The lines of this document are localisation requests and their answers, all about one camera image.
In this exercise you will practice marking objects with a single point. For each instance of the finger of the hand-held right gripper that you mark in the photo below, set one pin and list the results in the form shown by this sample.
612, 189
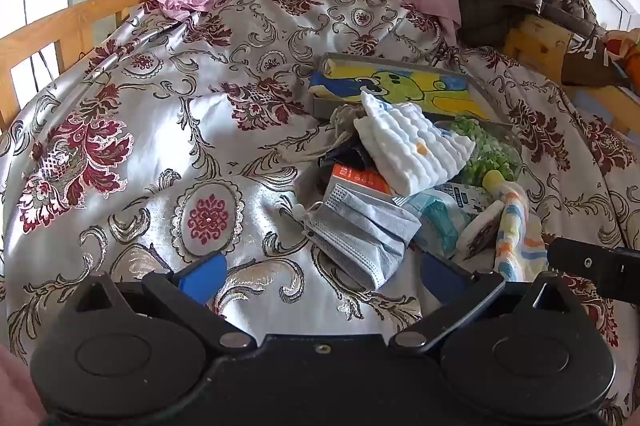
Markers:
590, 263

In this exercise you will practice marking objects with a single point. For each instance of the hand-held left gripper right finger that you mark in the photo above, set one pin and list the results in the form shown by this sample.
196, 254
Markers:
445, 278

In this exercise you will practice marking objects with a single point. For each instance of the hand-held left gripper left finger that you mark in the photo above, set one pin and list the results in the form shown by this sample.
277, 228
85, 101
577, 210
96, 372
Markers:
205, 273

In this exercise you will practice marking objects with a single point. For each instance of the teal and white wipes packet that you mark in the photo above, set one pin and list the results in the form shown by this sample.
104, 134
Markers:
435, 221

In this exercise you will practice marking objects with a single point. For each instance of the grey face mask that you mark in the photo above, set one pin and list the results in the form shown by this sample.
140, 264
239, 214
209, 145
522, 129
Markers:
360, 231

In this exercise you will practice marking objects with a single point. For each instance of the grey box with cartoon lining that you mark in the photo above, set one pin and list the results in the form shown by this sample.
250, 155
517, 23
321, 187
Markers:
400, 81

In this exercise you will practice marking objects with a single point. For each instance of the small white printed pouch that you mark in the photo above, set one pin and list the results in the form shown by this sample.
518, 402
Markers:
477, 231

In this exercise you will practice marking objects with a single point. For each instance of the white and blue milk carton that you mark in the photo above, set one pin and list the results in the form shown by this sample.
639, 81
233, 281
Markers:
465, 198

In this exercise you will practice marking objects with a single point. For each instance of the striped colourful sock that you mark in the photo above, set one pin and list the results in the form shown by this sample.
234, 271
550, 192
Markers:
515, 226

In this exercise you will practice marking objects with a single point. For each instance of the orange and white carton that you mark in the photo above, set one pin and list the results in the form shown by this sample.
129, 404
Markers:
360, 178

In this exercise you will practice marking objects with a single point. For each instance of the clear bag of green pieces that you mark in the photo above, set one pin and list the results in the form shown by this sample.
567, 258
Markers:
485, 151

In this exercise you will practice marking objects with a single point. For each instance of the white waffle towel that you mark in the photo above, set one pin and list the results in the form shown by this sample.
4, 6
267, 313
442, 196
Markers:
415, 146

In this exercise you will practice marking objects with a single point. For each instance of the floral satin blanket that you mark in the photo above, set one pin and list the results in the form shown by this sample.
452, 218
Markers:
150, 131

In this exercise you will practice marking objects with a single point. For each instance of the dark blue cloth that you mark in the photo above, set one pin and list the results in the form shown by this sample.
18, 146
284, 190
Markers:
350, 156

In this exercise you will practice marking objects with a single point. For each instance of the brown printed cloth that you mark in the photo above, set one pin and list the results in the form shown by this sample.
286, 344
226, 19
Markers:
585, 61

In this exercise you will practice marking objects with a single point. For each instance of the colourful orange cloth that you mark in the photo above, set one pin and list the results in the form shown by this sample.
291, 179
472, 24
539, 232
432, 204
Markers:
625, 51

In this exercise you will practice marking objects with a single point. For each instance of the pink fleece garment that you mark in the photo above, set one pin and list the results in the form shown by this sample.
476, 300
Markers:
12, 386

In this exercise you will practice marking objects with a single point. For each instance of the wooden bed frame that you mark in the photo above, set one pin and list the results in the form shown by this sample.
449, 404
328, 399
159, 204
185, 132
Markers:
535, 36
75, 21

